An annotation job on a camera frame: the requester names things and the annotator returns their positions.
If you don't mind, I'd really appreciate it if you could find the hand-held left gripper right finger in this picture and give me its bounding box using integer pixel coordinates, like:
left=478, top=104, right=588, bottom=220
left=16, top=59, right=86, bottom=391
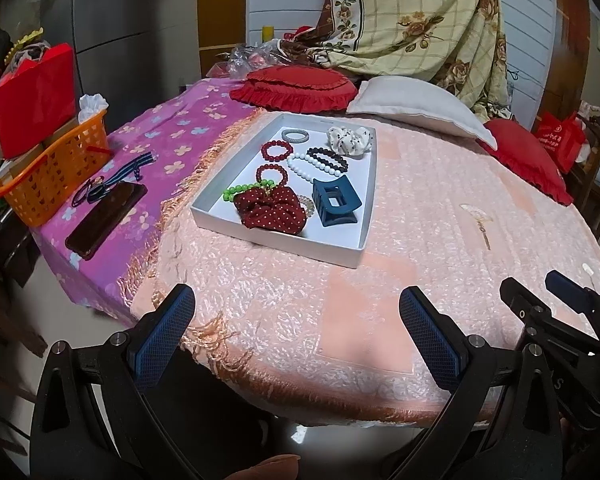
left=377, top=286, right=567, bottom=480

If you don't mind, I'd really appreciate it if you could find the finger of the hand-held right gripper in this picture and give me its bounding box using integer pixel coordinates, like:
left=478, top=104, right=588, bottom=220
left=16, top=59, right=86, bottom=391
left=545, top=270, right=600, bottom=331
left=500, top=277, right=600, bottom=368

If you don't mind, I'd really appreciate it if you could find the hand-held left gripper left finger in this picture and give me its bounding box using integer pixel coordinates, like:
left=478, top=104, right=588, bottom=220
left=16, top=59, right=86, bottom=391
left=29, top=282, right=205, bottom=480

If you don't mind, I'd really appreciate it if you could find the white shallow box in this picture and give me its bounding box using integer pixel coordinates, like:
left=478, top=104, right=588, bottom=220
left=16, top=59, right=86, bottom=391
left=191, top=112, right=378, bottom=269

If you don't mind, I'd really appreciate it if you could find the brown bead bracelet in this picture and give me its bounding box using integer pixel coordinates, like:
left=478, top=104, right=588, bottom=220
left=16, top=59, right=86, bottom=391
left=306, top=146, right=351, bottom=173

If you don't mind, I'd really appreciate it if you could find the red bead necklace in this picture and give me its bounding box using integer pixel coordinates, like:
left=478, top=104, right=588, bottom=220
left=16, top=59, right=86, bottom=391
left=255, top=140, right=295, bottom=192

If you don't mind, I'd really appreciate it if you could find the person's left hand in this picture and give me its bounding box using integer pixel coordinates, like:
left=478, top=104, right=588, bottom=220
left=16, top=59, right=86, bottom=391
left=224, top=454, right=302, bottom=480

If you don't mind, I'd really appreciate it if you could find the pink textured blanket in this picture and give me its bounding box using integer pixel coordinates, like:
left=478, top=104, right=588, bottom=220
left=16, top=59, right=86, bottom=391
left=127, top=105, right=600, bottom=428

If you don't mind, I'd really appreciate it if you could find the translucent fan-shaped hairpin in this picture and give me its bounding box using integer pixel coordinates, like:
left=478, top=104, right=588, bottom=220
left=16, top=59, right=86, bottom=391
left=460, top=203, right=493, bottom=251

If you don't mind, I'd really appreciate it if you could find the wooden chair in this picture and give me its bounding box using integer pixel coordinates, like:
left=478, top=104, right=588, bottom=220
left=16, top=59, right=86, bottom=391
left=565, top=115, right=600, bottom=241

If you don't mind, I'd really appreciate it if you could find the black smartphone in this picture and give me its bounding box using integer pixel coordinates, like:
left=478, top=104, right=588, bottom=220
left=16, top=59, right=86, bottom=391
left=64, top=181, right=148, bottom=261

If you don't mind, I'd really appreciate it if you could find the red ruffled cushion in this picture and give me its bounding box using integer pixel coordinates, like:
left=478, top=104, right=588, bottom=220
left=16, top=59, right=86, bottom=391
left=477, top=119, right=574, bottom=207
left=229, top=65, right=358, bottom=113

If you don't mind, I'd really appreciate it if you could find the red shopping bag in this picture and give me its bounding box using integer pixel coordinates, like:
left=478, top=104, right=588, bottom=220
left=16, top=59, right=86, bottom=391
left=532, top=110, right=588, bottom=176

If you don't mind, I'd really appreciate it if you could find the dark red dotted scrunchie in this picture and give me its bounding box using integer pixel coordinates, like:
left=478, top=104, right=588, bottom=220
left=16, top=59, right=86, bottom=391
left=232, top=186, right=306, bottom=236

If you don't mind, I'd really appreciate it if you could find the blue hair claw clip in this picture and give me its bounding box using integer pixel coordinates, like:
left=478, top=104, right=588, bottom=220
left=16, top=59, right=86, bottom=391
left=311, top=176, right=363, bottom=231

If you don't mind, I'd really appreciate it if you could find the orange plastic basket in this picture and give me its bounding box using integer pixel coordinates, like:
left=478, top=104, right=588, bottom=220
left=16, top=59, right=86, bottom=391
left=0, top=109, right=112, bottom=228

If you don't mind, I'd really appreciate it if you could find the purple floral bedsheet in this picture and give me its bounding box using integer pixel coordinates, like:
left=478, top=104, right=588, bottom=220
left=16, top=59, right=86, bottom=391
left=30, top=80, right=268, bottom=322

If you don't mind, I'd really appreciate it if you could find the white cherry print scrunchie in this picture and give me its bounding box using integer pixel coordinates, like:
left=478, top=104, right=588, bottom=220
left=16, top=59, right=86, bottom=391
left=326, top=125, right=372, bottom=158

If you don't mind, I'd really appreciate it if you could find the white pillow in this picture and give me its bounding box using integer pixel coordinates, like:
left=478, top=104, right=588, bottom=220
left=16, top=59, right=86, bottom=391
left=346, top=76, right=498, bottom=151

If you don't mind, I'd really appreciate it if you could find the white plastic bag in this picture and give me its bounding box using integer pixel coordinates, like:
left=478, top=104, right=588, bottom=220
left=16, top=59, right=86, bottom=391
left=78, top=93, right=110, bottom=123

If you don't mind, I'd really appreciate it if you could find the red box in basket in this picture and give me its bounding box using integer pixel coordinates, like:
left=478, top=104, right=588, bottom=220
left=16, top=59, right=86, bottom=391
left=0, top=42, right=78, bottom=160

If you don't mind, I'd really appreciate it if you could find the clear plastic bag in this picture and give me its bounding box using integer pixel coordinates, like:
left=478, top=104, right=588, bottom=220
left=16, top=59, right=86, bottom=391
left=212, top=42, right=291, bottom=81

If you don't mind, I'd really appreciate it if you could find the floral checked quilt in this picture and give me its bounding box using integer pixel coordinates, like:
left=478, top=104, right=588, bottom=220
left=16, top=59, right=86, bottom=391
left=280, top=0, right=511, bottom=113

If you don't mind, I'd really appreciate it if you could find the grey metal cabinet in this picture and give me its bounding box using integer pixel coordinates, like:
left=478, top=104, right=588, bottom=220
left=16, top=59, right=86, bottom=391
left=45, top=0, right=201, bottom=136

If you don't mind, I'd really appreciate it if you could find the brown wooden door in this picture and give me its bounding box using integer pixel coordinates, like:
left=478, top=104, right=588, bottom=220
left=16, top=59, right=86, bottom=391
left=197, top=0, right=248, bottom=81

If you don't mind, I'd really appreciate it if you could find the green bead bracelet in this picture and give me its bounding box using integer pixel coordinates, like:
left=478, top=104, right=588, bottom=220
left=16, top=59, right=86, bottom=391
left=222, top=183, right=271, bottom=202

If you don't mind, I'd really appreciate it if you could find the blue striped lanyard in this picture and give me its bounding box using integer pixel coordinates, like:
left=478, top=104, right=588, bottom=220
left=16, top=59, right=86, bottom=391
left=71, top=151, right=157, bottom=208

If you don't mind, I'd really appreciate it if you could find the white bead bracelet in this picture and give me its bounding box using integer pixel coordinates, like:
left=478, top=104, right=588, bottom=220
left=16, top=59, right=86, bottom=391
left=286, top=152, right=343, bottom=181

